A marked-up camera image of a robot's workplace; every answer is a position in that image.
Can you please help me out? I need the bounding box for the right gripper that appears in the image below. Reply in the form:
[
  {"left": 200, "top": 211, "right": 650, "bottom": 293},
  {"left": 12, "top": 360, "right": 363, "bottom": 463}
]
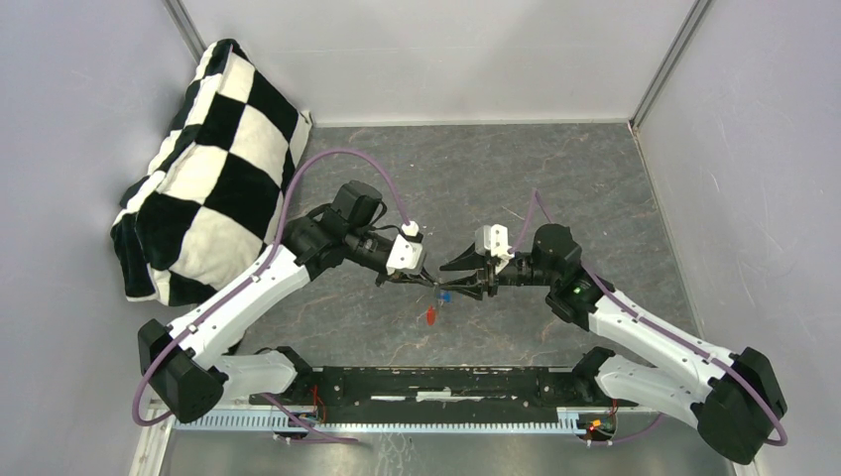
[{"left": 439, "top": 241, "right": 556, "bottom": 302}]

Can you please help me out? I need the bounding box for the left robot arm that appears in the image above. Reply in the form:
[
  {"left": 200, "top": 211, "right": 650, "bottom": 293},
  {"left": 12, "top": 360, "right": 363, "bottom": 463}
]
[{"left": 138, "top": 180, "right": 433, "bottom": 423}]

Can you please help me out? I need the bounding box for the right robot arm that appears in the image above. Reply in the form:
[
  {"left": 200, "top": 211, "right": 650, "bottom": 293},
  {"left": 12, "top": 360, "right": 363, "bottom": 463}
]
[{"left": 440, "top": 224, "right": 788, "bottom": 465}]

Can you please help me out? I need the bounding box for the left electronics board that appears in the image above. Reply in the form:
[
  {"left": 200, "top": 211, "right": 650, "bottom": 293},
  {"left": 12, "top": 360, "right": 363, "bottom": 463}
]
[{"left": 274, "top": 385, "right": 327, "bottom": 440}]

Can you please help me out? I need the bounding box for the electronics board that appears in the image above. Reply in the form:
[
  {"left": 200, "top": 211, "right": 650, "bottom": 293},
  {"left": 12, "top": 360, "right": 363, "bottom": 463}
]
[
  {"left": 579, "top": 399, "right": 619, "bottom": 446},
  {"left": 274, "top": 385, "right": 327, "bottom": 440}
]

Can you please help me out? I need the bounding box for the right electronics board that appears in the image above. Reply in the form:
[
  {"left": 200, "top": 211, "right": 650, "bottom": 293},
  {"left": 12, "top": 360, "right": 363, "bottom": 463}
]
[{"left": 579, "top": 399, "right": 619, "bottom": 446}]

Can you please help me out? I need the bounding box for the black white checkered pillow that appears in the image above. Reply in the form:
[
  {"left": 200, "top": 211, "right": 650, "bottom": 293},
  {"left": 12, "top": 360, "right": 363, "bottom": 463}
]
[{"left": 109, "top": 39, "right": 312, "bottom": 306}]

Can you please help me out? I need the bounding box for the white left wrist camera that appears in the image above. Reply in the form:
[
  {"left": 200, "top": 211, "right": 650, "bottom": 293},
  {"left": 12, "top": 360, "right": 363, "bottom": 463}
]
[{"left": 386, "top": 220, "right": 425, "bottom": 275}]

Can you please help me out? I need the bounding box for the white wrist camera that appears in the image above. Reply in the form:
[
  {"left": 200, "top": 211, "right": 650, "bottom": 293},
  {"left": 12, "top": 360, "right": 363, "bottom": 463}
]
[
  {"left": 474, "top": 224, "right": 513, "bottom": 260},
  {"left": 386, "top": 220, "right": 425, "bottom": 275}
]

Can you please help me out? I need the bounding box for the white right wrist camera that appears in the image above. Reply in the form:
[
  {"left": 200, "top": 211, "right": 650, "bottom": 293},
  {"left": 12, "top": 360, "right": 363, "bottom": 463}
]
[{"left": 474, "top": 224, "right": 513, "bottom": 260}]

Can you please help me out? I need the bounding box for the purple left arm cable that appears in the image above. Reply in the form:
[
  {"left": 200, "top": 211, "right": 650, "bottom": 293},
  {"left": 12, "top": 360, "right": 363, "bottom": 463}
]
[{"left": 131, "top": 147, "right": 416, "bottom": 428}]

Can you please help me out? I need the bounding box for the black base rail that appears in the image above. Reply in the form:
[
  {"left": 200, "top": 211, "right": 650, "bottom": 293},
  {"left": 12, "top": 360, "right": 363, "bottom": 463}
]
[{"left": 274, "top": 367, "right": 613, "bottom": 423}]

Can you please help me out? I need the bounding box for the white toothed cable duct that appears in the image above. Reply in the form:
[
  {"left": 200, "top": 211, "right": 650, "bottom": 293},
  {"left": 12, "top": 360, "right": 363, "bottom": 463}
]
[{"left": 174, "top": 408, "right": 585, "bottom": 436}]

